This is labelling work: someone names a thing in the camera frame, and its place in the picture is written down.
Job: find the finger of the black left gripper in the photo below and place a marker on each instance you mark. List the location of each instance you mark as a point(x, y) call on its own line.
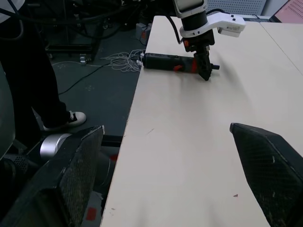
point(203, 66)

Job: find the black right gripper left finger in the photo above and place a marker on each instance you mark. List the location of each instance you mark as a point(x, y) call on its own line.
point(71, 179)

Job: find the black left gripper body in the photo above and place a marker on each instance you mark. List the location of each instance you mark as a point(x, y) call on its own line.
point(200, 40)

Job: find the grey box with red label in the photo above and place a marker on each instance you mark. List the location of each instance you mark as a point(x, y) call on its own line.
point(143, 32)

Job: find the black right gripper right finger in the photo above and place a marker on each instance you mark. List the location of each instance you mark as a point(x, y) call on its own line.
point(267, 165)

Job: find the small grey floor device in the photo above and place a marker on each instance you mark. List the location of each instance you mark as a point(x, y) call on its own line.
point(83, 58)

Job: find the silver robot body joint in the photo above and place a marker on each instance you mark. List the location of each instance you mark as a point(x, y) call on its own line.
point(53, 146)

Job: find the black metal equipment frame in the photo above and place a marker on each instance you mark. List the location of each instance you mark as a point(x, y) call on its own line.
point(71, 28)

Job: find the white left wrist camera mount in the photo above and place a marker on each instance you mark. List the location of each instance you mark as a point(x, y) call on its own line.
point(225, 22)

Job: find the person leg black trousers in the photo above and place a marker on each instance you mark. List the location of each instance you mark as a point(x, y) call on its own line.
point(30, 78)

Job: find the white black sneaker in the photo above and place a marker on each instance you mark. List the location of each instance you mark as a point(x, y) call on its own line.
point(68, 120)

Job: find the black red electric screwdriver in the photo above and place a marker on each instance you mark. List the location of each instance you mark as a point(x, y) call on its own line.
point(165, 62)

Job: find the grey robot torso shell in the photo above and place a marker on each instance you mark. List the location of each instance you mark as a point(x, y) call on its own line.
point(6, 113)

